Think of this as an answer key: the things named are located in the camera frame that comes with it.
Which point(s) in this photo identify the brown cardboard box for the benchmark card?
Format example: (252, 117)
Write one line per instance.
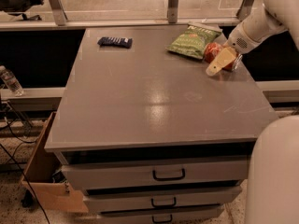
(39, 170)

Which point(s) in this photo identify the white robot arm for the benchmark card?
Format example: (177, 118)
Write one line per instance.
(273, 178)

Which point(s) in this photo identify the grey metal window frame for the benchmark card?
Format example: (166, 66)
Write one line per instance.
(59, 14)

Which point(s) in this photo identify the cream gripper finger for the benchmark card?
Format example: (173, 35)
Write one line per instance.
(222, 59)

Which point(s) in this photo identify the green jalapeno chip bag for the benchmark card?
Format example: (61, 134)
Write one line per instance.
(193, 41)

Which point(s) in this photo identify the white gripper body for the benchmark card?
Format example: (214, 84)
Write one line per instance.
(239, 41)

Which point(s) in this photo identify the dark blue snack packet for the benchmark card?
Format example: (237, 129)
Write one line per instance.
(121, 42)

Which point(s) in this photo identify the grey top drawer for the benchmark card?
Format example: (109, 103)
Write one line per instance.
(155, 173)

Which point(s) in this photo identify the grey middle drawer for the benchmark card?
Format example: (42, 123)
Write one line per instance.
(160, 199)

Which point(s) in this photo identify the grey drawer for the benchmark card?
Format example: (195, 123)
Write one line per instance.
(160, 199)
(162, 216)
(155, 173)

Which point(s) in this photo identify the clear plastic water bottle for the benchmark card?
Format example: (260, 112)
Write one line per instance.
(11, 81)

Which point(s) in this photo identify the red coke can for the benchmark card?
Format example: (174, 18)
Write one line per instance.
(212, 49)

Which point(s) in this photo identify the grey bottom drawer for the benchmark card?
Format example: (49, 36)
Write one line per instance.
(162, 216)

